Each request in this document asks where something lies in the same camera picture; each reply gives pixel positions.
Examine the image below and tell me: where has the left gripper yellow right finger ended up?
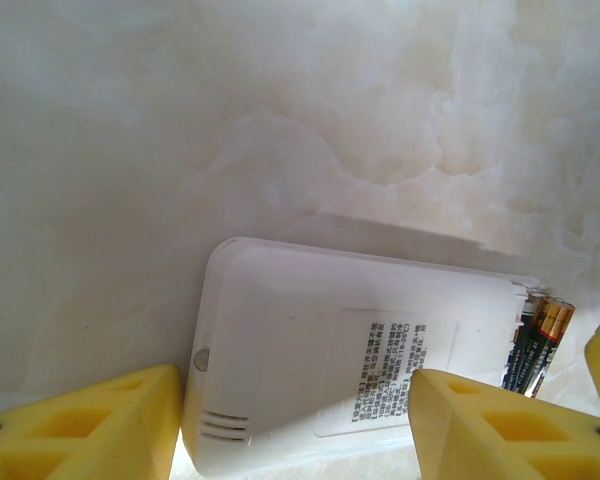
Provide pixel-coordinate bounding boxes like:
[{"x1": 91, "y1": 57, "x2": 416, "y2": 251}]
[{"x1": 409, "y1": 368, "x2": 600, "y2": 480}]

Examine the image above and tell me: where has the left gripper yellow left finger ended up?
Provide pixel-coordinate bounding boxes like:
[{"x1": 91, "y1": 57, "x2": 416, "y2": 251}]
[{"x1": 0, "y1": 363, "x2": 185, "y2": 480}]

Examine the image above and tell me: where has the black gold AAA battery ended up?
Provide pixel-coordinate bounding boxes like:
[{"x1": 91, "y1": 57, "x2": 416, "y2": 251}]
[
  {"x1": 517, "y1": 295, "x2": 576, "y2": 400},
  {"x1": 499, "y1": 339, "x2": 532, "y2": 392}
]

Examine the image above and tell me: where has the white remote control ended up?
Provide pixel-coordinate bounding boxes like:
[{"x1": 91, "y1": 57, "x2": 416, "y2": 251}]
[{"x1": 179, "y1": 236, "x2": 556, "y2": 476}]

